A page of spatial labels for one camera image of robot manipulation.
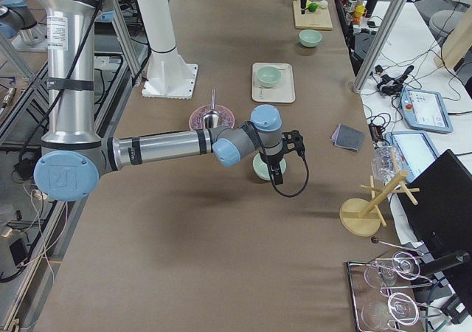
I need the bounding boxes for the green bowl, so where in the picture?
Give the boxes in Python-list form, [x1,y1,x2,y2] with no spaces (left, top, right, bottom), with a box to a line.
[252,153,287,181]
[256,66,282,88]
[299,30,322,48]

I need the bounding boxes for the green lime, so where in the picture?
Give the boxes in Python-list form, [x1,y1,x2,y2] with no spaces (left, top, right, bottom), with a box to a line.
[307,2,319,13]

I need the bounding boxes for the white garlic bulb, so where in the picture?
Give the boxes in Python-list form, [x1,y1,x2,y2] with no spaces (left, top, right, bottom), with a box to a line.
[319,0,328,9]

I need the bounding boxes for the wooden cutting board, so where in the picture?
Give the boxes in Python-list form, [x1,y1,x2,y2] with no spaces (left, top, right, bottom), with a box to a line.
[293,1,333,31]

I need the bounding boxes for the pink bowl with ice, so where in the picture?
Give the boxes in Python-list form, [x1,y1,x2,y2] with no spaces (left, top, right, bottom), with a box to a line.
[189,104,235,130]

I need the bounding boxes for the folded grey cloth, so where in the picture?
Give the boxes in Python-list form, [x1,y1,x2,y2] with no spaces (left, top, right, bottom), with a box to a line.
[331,124,365,152]

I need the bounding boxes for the green bowl on tray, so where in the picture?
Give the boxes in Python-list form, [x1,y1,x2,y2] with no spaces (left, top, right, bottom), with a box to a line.
[256,66,282,88]

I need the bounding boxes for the beige rabbit serving tray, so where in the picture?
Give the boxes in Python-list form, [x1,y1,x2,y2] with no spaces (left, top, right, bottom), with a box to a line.
[251,62,296,103]

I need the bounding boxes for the metal ice scoop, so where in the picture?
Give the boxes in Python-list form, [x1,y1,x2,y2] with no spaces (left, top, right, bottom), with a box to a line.
[201,89,221,129]

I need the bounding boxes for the wooden mug tree stand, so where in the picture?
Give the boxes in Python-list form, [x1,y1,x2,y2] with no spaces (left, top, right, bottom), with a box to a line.
[339,149,420,237]

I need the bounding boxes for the blue teach pendant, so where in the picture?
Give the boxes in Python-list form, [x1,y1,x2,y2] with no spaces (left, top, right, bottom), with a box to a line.
[400,88,453,134]
[384,131,439,183]

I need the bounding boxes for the black monitor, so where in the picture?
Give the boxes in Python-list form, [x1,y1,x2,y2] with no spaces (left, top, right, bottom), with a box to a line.
[399,149,471,258]

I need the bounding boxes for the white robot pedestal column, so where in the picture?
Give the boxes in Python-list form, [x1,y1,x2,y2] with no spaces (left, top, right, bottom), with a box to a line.
[137,0,198,100]

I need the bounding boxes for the wire glass rack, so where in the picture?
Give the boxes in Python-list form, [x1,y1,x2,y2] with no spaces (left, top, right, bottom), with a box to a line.
[345,251,451,331]

